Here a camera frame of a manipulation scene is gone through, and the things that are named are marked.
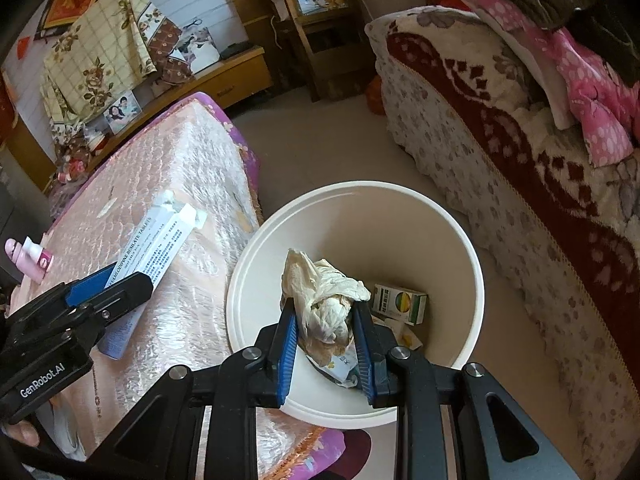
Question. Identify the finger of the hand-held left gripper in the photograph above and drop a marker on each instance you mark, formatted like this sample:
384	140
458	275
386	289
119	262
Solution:
125	292
90	285

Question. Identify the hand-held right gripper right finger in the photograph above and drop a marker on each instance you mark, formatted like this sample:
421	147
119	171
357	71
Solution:
365	355

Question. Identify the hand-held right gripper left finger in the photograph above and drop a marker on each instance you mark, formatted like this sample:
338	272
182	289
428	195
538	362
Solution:
287	355

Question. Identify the white green wrapper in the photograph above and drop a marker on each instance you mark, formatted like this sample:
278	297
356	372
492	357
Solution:
340	367

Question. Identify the long white blue box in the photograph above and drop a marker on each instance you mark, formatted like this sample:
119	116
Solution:
160	245

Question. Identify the white green olive box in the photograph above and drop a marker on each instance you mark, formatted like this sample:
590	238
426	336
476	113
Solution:
400	302

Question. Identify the beige tissue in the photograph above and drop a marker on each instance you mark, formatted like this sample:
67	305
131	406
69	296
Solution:
320	290

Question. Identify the white round bucket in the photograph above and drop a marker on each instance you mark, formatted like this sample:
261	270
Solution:
350	230

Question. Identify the person's left hand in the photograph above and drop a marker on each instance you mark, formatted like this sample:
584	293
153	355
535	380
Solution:
20	432

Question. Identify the yellow white paper scrap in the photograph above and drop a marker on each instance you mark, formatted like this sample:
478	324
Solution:
407	337

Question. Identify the pink quilted table cover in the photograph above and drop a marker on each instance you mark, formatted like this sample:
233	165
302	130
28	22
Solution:
200	170

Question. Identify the framed photo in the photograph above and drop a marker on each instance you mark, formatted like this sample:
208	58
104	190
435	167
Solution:
121	110

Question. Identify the cream floral cloth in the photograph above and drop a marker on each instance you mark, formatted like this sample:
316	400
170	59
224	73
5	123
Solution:
90	50

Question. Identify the wooden cabinet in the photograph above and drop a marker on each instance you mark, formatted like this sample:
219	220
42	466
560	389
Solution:
240	75

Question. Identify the brown floral cloth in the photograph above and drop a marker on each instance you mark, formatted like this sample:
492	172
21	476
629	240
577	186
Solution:
167	47

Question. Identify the orange bag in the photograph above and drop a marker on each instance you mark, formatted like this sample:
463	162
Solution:
375	96

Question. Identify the small black object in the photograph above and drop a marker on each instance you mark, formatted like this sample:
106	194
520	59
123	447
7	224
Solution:
235	51

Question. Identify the wooden chair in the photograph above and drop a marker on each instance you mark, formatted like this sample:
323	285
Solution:
310	35

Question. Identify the pink dotted garment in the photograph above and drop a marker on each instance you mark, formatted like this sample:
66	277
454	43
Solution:
590	75

